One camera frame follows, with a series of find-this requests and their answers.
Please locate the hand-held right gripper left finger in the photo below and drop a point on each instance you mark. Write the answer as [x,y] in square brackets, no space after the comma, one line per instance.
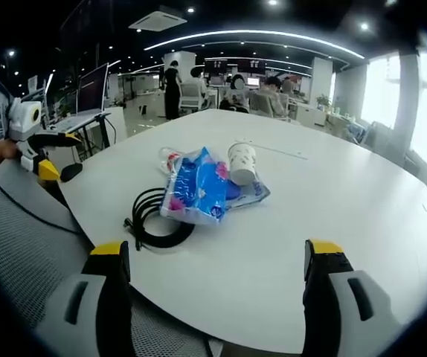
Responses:
[87,316]

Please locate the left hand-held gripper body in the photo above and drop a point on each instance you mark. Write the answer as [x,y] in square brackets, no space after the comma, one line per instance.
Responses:
[23,122]

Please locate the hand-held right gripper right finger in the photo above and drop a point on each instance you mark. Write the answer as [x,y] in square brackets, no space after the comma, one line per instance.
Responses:
[332,320]

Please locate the white red plastic bag item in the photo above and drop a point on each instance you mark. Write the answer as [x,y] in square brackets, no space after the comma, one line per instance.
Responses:
[167,160]

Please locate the small blue packet item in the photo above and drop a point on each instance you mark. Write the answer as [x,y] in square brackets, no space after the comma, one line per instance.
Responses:
[252,195]

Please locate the large blue tissue pack item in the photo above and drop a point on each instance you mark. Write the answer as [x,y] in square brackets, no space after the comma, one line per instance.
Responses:
[195,189]

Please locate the white paper cup item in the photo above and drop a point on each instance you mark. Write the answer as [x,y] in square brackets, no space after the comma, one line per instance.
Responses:
[241,161]

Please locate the person's left hand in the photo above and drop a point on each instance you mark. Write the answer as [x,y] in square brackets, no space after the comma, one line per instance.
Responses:
[3,150]

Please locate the black computer mouse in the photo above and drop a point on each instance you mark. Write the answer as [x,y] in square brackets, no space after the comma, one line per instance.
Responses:
[70,172]

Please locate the white standing desk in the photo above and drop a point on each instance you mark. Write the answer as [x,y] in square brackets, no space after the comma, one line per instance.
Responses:
[81,124]

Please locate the computer monitor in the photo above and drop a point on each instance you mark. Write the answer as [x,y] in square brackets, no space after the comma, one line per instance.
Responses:
[93,89]

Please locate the grey mesh office chair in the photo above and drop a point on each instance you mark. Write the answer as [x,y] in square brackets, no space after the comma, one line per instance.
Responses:
[24,267]

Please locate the white table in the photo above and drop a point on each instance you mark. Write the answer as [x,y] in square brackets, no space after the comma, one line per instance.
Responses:
[291,230]

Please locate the white office chair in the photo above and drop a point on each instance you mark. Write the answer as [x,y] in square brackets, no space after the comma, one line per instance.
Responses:
[191,97]

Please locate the ceiling air conditioner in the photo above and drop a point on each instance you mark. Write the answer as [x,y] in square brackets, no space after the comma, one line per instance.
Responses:
[156,19]

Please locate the green potted plant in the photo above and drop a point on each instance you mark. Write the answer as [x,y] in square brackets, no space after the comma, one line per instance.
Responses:
[324,101]

